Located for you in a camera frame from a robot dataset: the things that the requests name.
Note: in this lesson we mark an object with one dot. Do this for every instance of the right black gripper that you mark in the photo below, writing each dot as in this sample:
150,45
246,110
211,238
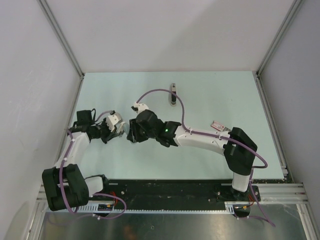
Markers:
133,136

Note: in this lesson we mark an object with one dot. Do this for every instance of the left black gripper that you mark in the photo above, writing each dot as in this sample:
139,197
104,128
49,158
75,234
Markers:
110,134

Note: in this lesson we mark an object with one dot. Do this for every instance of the black silver stapler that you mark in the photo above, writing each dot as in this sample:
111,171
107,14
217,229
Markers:
173,98

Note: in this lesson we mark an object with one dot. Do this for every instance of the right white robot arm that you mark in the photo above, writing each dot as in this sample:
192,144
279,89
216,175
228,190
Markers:
235,145

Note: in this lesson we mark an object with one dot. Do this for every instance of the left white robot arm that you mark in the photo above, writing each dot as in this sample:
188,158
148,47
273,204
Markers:
65,186

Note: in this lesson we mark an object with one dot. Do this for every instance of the red white staple box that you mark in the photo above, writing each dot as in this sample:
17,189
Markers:
219,127

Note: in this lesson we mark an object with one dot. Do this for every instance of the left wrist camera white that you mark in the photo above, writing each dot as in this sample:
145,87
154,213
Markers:
114,119

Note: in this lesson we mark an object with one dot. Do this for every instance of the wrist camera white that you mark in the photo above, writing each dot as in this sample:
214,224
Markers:
114,119
139,107

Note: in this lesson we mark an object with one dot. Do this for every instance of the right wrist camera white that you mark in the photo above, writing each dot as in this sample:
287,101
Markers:
139,107

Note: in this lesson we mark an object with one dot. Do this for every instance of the grey cable duct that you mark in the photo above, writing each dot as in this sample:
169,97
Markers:
96,209

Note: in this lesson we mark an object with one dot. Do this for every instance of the right aluminium side rail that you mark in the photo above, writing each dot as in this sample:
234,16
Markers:
273,128

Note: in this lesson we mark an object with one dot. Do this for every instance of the left aluminium frame post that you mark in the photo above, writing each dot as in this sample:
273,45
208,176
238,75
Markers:
48,13

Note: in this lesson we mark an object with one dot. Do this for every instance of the aluminium frame post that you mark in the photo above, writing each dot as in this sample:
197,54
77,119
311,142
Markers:
280,34
48,13

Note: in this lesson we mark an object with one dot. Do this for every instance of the front aluminium rail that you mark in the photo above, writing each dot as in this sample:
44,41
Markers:
266,191

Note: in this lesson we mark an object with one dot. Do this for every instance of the right aluminium frame post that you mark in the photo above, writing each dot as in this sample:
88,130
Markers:
280,34

